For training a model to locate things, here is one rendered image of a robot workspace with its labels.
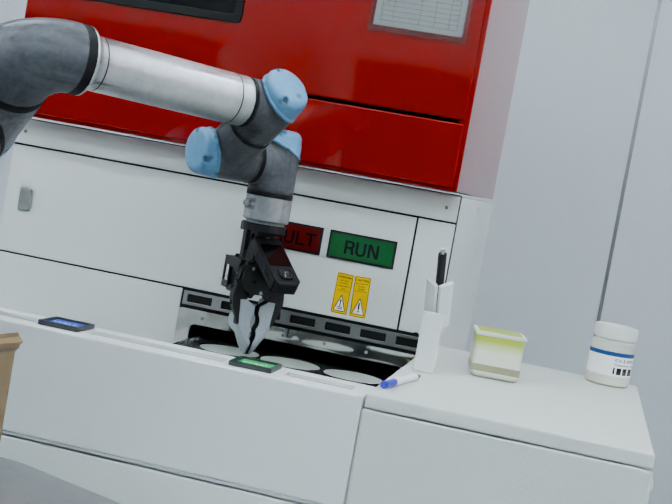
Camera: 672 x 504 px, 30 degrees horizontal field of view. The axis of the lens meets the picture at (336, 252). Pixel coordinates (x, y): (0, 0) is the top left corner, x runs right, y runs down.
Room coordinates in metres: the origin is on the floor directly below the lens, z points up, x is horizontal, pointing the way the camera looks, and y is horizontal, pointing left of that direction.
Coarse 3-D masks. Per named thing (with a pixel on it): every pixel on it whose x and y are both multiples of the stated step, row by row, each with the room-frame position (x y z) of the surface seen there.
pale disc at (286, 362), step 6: (270, 360) 2.04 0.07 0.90; (276, 360) 2.05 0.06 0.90; (282, 360) 2.06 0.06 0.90; (288, 360) 2.07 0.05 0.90; (294, 360) 2.08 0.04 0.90; (288, 366) 2.01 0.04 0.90; (294, 366) 2.02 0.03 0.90; (300, 366) 2.03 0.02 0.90; (306, 366) 2.04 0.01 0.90; (312, 366) 2.05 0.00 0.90
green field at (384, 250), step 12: (336, 240) 2.15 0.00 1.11; (348, 240) 2.14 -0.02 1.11; (360, 240) 2.14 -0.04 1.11; (372, 240) 2.14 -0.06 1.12; (336, 252) 2.15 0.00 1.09; (348, 252) 2.14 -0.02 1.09; (360, 252) 2.14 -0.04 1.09; (372, 252) 2.13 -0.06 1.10; (384, 252) 2.13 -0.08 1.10; (384, 264) 2.13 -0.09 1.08
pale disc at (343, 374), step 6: (324, 372) 2.01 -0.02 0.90; (330, 372) 2.03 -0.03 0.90; (336, 372) 2.04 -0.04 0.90; (342, 372) 2.05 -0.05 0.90; (348, 372) 2.06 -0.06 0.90; (354, 372) 2.07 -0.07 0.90; (342, 378) 1.99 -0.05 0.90; (348, 378) 2.00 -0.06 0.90; (354, 378) 2.01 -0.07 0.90; (360, 378) 2.02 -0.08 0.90; (366, 378) 2.03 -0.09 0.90; (372, 378) 2.04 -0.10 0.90; (378, 378) 2.05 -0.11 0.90
